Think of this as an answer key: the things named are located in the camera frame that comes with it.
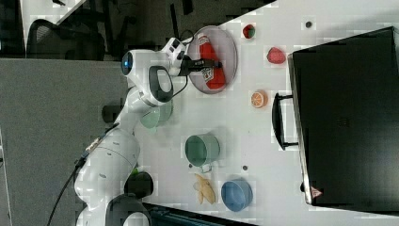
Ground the green mug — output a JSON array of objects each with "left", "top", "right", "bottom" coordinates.
[{"left": 184, "top": 134, "right": 220, "bottom": 173}]

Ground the blue bowl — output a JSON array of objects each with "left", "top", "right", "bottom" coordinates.
[{"left": 221, "top": 179, "right": 253, "bottom": 212}]

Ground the red strawberry toy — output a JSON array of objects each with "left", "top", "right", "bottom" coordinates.
[{"left": 266, "top": 47, "right": 286, "bottom": 64}]

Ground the red plush ketchup bottle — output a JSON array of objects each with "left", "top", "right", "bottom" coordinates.
[{"left": 198, "top": 33, "right": 226, "bottom": 90}]

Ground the yellow banana toy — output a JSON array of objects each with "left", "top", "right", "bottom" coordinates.
[{"left": 193, "top": 173, "right": 215, "bottom": 204}]

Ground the orange slice toy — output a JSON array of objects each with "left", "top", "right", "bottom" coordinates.
[{"left": 250, "top": 90, "right": 268, "bottom": 108}]

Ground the black cup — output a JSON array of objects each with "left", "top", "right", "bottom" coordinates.
[{"left": 124, "top": 171, "right": 154, "bottom": 199}]

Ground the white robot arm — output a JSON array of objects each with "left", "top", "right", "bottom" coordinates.
[{"left": 74, "top": 50, "right": 222, "bottom": 226}]

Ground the grey oval plate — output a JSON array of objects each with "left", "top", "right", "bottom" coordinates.
[{"left": 187, "top": 25, "right": 237, "bottom": 94}]

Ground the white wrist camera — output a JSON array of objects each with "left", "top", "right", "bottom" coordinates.
[{"left": 162, "top": 38, "right": 186, "bottom": 68}]

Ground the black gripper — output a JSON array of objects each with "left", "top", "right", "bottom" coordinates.
[{"left": 179, "top": 56, "right": 223, "bottom": 76}]

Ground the red green apple toy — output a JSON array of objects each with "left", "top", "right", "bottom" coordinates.
[{"left": 243, "top": 24, "right": 255, "bottom": 39}]

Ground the black toaster oven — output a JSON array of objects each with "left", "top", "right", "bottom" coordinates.
[{"left": 287, "top": 26, "right": 399, "bottom": 216}]

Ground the black office chair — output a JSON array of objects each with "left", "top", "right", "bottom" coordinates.
[{"left": 26, "top": 19, "right": 105, "bottom": 61}]

